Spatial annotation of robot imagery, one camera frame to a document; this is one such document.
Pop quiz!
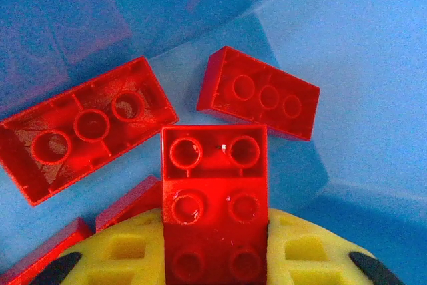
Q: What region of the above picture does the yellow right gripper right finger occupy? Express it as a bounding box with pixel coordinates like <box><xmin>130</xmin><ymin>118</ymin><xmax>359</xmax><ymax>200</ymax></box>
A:
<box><xmin>266</xmin><ymin>208</ymin><xmax>398</xmax><ymax>285</ymax></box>

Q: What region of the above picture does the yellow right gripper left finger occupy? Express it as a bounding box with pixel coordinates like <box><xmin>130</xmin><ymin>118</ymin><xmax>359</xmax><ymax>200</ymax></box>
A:
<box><xmin>29</xmin><ymin>208</ymin><xmax>166</xmax><ymax>285</ymax></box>

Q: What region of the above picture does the red stepped lego brick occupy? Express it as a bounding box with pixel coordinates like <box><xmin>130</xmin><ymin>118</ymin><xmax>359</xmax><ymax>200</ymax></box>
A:
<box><xmin>161</xmin><ymin>123</ymin><xmax>270</xmax><ymax>285</ymax></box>

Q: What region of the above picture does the blue three-compartment bin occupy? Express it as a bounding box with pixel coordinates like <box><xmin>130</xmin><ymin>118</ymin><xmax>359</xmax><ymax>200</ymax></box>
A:
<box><xmin>0</xmin><ymin>0</ymin><xmax>427</xmax><ymax>285</ymax></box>

